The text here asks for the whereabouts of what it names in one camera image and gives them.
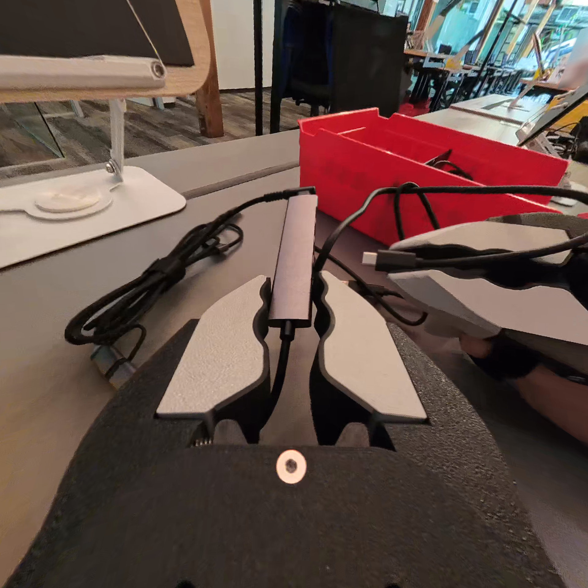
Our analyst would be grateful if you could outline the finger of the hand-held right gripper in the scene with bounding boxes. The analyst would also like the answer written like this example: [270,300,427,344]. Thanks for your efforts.
[390,220,575,268]
[386,269,588,346]

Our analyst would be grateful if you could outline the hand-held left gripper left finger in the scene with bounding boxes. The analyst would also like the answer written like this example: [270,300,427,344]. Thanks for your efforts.
[155,275,272,420]

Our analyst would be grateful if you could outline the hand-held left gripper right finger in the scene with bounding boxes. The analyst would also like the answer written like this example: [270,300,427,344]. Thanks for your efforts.
[312,270,429,423]

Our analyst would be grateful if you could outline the thin black hub cable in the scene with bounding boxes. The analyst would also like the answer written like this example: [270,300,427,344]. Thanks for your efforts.
[89,321,295,414]

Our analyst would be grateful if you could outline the smooth black usb-c cable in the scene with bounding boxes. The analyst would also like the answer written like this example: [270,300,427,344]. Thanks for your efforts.
[315,181,588,327]

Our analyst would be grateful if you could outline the black cable with angled plug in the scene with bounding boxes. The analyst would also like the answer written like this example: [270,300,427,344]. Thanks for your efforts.
[64,186,318,347]

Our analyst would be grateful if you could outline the grey usb hub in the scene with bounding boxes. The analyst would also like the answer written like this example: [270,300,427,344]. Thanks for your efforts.
[267,193,319,329]

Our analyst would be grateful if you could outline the red plastic bin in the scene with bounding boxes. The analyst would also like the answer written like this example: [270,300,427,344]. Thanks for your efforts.
[298,108,570,246]

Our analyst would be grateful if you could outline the person's right forearm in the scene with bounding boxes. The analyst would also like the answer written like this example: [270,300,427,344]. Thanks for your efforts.
[528,367,588,444]

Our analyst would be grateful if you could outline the person's right hand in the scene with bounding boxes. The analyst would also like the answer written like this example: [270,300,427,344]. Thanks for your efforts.
[458,333,554,407]

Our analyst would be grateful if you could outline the tilted black board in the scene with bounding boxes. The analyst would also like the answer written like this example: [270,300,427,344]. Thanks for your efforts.
[517,83,588,148]

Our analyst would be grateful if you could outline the black rectangular panel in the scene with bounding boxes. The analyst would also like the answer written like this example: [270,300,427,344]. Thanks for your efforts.
[331,5,409,118]

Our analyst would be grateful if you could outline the blue office chair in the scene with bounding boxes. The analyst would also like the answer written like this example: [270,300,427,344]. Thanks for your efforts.
[276,0,334,108]

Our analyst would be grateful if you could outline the black boom pole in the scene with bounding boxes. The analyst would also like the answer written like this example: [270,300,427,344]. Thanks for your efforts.
[253,0,265,136]

